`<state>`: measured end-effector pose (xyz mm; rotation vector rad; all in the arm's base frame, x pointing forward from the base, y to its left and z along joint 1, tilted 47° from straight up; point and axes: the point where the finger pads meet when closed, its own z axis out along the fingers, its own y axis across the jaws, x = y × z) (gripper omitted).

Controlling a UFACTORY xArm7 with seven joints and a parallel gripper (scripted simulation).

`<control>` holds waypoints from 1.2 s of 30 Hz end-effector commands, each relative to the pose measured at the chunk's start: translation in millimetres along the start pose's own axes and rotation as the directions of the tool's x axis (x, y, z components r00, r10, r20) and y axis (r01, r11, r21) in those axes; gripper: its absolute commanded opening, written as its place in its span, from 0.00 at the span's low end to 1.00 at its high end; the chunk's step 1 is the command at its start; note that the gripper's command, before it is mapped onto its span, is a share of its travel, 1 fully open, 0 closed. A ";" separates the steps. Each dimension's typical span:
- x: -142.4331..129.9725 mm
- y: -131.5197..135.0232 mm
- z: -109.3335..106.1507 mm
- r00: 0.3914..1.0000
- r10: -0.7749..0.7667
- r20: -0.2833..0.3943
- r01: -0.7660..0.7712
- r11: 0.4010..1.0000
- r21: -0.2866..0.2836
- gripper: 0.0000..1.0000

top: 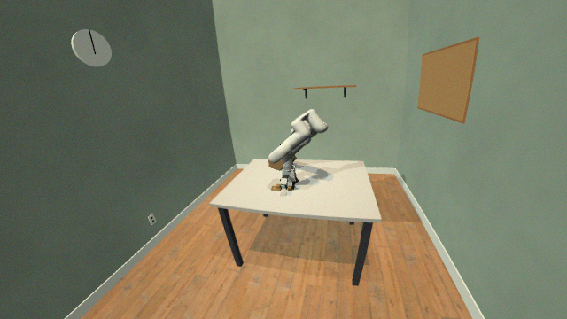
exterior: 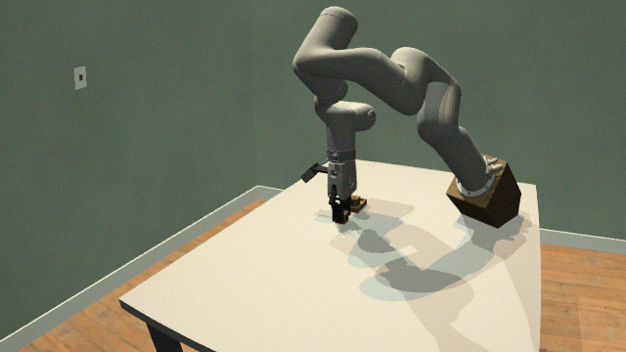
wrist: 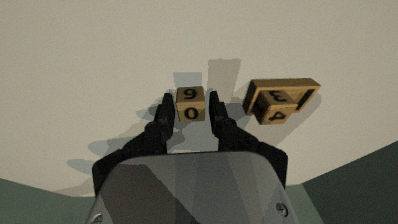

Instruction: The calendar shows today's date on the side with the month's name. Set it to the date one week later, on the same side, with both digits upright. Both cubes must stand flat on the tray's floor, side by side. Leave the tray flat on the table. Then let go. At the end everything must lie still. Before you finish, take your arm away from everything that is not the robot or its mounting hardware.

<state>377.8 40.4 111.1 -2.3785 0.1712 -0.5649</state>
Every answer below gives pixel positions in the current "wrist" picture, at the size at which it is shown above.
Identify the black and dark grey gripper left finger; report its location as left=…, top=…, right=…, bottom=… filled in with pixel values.
left=92, top=93, right=175, bottom=199

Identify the wooden number cube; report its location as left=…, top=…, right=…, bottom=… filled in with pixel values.
left=175, top=86, right=205, bottom=122
left=251, top=90, right=298, bottom=125

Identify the dark brown calendar tray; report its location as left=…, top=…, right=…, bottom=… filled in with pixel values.
left=242, top=78, right=321, bottom=115

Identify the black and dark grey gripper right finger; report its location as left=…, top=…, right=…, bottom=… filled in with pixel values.
left=209, top=91, right=288, bottom=190

